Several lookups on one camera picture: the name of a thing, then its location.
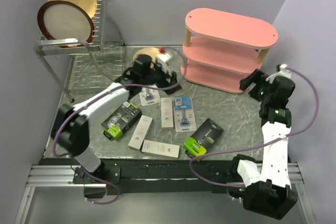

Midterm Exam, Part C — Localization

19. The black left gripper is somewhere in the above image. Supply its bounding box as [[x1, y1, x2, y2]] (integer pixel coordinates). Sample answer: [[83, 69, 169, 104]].
[[142, 61, 183, 95]]

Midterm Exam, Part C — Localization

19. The blue razor blister pack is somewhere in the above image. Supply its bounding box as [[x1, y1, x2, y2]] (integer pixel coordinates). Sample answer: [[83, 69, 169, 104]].
[[139, 88, 161, 106], [172, 96, 197, 133]]

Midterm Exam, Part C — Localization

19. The pink three-tier shelf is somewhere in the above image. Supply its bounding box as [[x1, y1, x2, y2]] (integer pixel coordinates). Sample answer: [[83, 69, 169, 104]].
[[181, 8, 278, 94]]

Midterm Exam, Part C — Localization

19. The black green razor box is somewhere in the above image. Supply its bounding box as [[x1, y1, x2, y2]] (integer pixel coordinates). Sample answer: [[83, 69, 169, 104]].
[[183, 118, 224, 158], [101, 101, 142, 141]]

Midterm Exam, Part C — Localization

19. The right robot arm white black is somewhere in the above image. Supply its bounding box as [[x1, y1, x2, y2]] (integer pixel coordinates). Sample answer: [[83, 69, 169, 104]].
[[229, 70, 298, 220]]

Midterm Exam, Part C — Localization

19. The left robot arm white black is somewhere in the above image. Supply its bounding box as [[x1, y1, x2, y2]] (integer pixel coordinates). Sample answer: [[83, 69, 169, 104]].
[[50, 60, 181, 183]]

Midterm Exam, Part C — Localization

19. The white razor box upright centre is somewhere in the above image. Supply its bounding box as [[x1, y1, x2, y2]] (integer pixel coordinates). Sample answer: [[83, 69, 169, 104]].
[[161, 98, 174, 129]]

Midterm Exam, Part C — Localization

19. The floral wooden plate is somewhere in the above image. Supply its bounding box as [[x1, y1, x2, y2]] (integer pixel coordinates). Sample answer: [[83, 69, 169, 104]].
[[132, 47, 160, 62]]

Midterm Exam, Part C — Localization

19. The white razor box slanted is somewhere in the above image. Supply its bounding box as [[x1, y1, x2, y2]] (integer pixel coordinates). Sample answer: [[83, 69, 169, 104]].
[[128, 115, 153, 151]]

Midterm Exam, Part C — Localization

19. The white razor box bottom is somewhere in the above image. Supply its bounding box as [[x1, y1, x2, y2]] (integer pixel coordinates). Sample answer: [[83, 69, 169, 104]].
[[141, 140, 180, 158]]

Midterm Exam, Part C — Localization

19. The metal dish rack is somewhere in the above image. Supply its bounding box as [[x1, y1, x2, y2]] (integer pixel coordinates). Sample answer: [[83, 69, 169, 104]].
[[34, 0, 125, 103]]

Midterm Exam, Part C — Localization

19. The brown rimmed white plate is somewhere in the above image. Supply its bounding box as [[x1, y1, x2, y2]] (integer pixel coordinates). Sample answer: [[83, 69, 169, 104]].
[[37, 1, 94, 43]]

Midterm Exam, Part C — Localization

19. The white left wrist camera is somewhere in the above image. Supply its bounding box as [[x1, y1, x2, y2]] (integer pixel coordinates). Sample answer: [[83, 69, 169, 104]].
[[156, 52, 173, 64]]

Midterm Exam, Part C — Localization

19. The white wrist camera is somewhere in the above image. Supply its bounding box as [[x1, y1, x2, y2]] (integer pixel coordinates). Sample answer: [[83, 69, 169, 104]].
[[273, 64, 291, 79], [156, 52, 173, 64]]

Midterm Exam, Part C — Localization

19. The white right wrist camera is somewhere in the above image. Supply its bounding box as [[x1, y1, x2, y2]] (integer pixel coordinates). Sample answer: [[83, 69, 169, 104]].
[[273, 64, 291, 79]]

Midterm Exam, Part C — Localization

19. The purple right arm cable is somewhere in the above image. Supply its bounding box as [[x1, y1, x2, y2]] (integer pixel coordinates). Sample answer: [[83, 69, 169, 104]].
[[188, 67, 320, 201]]

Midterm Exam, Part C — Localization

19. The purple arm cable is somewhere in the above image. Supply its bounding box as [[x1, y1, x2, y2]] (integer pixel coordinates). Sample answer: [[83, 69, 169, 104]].
[[188, 67, 320, 201], [52, 46, 188, 206]]

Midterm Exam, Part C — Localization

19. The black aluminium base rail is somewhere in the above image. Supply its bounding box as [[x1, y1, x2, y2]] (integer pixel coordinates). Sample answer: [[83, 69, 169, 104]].
[[26, 157, 305, 198]]

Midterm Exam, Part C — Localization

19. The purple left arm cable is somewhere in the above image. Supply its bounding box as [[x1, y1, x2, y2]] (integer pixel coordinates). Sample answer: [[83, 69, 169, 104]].
[[52, 46, 188, 206]]

